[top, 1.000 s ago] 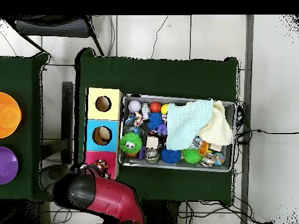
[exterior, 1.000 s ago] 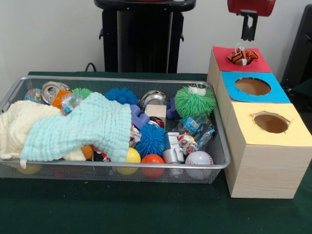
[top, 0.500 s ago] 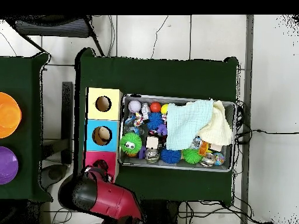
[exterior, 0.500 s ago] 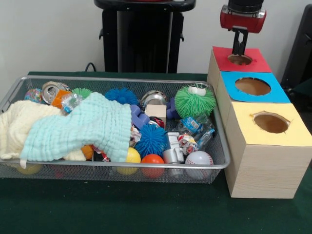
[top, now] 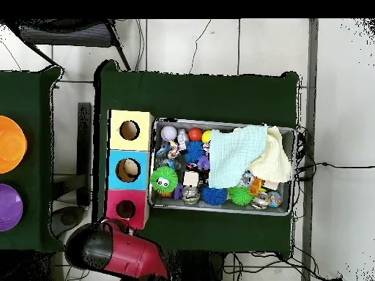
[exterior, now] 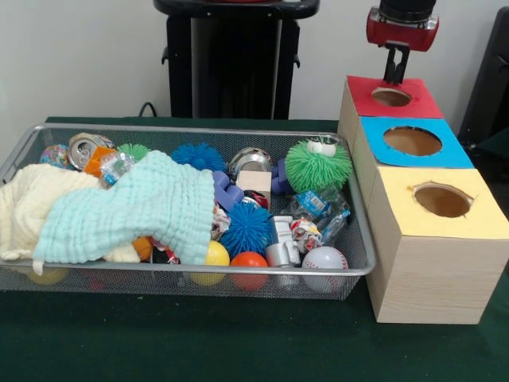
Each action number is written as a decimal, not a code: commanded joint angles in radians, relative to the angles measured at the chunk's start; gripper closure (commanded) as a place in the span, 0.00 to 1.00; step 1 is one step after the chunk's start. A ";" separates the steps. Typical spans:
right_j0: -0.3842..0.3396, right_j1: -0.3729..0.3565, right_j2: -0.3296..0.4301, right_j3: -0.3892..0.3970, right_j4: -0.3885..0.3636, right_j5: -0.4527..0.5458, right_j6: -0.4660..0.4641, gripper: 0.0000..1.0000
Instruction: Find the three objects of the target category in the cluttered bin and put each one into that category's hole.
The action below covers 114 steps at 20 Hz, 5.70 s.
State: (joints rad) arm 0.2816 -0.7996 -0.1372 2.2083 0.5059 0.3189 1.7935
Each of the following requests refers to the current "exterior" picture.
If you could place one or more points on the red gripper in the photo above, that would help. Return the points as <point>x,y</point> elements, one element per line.
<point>401,36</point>

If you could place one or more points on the mint waffle cloth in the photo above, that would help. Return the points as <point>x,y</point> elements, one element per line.
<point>139,207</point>

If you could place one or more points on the silver mesh bin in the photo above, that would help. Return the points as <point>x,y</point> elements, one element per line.
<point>258,135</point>

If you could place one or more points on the wooden box with three holes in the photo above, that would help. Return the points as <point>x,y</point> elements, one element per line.
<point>429,278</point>

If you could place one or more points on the black side stand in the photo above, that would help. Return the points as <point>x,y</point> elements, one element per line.
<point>489,79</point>

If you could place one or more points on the green spiky ball with eyes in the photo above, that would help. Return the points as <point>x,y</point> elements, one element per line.
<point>318,169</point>

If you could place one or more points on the silver toy robot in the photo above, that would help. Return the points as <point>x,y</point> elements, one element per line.
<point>282,242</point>

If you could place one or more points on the white baseball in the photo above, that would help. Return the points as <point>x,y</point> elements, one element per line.
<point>325,264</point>

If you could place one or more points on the blue spiky ball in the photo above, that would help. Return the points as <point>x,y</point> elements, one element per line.
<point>246,228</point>
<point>199,155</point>

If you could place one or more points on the orange smooth ball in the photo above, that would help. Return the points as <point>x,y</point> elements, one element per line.
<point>248,262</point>

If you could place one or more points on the yellow smooth ball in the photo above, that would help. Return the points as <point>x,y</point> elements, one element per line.
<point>216,254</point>

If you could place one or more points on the crushed silver can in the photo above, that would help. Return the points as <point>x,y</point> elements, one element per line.
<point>81,153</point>

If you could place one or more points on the dark green tablecloth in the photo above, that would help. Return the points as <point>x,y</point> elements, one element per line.
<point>199,338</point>

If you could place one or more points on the cream waffle cloth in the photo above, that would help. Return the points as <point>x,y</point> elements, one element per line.
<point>24,207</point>

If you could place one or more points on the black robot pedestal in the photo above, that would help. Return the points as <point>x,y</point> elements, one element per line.
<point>234,59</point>

